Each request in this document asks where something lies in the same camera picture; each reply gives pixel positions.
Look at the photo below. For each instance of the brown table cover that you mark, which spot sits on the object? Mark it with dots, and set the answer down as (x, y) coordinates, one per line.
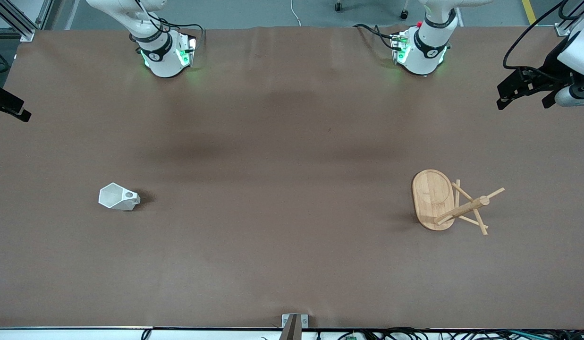
(273, 189)

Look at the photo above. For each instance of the white faceted cup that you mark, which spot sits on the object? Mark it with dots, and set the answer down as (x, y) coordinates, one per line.
(113, 196)

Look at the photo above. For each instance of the aluminium frame post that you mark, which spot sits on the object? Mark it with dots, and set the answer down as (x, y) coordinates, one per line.
(18, 21)
(575, 16)

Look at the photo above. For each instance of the black chair castor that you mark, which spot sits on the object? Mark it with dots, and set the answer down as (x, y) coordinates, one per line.
(404, 14)
(338, 5)

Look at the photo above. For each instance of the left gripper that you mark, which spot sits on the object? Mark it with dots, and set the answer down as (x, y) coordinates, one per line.
(551, 66)

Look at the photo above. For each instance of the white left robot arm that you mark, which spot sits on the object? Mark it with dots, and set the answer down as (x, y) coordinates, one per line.
(424, 56)

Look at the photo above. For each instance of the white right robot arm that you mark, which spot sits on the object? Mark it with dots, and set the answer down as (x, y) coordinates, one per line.
(164, 61)

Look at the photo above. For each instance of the wooden cup rack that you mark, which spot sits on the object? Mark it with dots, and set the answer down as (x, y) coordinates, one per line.
(433, 198)

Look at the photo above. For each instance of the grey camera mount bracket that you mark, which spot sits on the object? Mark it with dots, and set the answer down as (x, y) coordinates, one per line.
(294, 326)

